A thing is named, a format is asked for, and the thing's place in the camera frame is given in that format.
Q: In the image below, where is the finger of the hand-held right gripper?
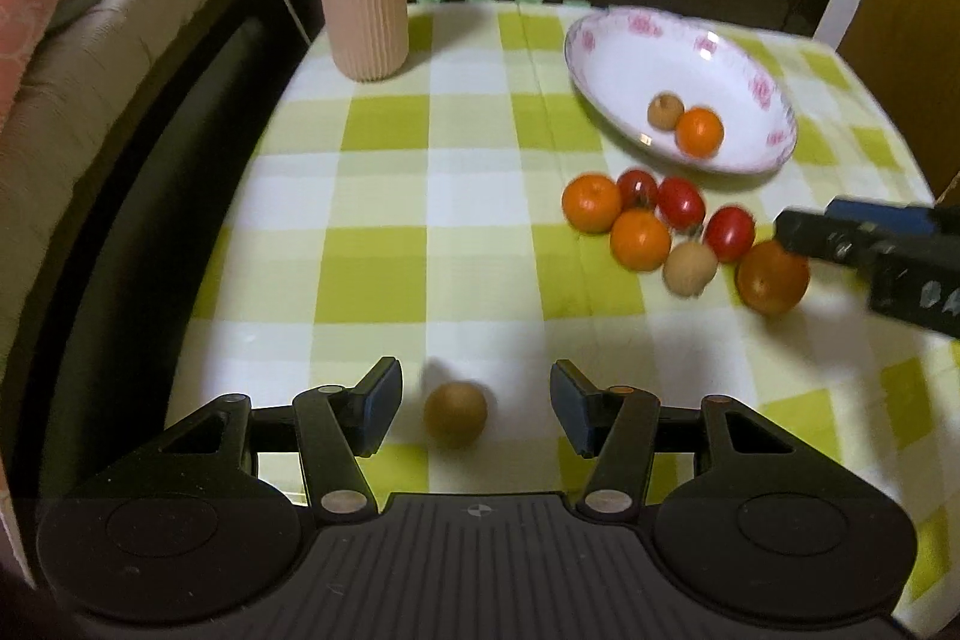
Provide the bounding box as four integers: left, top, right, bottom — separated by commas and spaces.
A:
868, 239, 960, 338
775, 197, 940, 272

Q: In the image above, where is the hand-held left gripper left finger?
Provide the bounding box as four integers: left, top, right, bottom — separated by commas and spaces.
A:
161, 355, 406, 525

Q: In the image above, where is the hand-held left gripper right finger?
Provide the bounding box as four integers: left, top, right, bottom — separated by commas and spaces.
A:
550, 359, 797, 525

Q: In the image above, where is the brown longan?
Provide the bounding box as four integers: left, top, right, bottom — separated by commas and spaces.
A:
423, 381, 488, 450
648, 93, 684, 131
664, 240, 712, 298

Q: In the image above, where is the red cherry tomato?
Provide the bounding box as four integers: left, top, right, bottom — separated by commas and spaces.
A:
658, 176, 707, 231
616, 169, 661, 210
705, 205, 756, 262

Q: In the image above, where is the white floral bowl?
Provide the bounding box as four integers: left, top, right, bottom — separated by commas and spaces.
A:
564, 6, 798, 176

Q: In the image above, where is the yellow wooden door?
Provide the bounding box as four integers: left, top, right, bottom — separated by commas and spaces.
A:
835, 0, 960, 202

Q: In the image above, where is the grey quilted mattress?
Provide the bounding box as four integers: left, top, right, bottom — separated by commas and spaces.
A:
0, 0, 290, 356

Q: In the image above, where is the dark bed frame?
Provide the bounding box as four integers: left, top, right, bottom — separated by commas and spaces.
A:
19, 2, 320, 506

